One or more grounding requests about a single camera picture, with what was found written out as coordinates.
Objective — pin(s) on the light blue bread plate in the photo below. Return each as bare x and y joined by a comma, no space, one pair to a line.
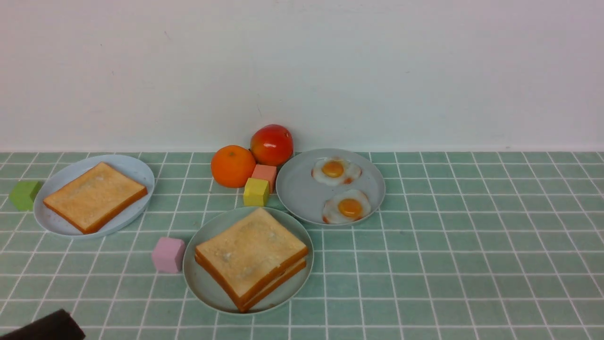
131,167

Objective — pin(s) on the toast slice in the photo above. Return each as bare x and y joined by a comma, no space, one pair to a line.
246,249
91,200
276,283

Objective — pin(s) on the mint green centre plate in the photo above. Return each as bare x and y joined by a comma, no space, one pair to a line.
207,290

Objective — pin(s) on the fried egg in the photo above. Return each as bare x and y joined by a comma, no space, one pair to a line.
346,207
335,171

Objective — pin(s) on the red apple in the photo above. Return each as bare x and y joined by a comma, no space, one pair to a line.
272,145

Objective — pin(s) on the salmon cube block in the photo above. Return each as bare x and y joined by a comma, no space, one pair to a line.
266,172

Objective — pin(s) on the green cube block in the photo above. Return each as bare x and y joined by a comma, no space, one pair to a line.
23,194

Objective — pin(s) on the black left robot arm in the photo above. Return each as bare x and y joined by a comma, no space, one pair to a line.
59,325

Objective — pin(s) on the pink cube block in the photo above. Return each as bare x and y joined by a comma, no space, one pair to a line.
167,255

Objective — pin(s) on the yellow cube block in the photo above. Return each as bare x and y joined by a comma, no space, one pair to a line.
256,192

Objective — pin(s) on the orange fruit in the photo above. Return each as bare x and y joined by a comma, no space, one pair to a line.
232,165

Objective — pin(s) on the grey egg plate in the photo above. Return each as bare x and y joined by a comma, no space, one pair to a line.
305,198

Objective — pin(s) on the rear fried egg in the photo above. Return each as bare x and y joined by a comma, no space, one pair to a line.
335,171

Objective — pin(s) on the front fried egg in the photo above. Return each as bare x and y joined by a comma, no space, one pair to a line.
346,207

